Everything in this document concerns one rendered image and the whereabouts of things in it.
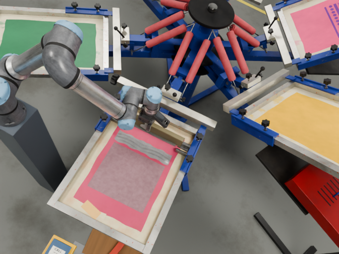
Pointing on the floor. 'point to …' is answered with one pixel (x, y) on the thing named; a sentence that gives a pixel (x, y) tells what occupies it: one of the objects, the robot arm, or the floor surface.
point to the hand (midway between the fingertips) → (150, 127)
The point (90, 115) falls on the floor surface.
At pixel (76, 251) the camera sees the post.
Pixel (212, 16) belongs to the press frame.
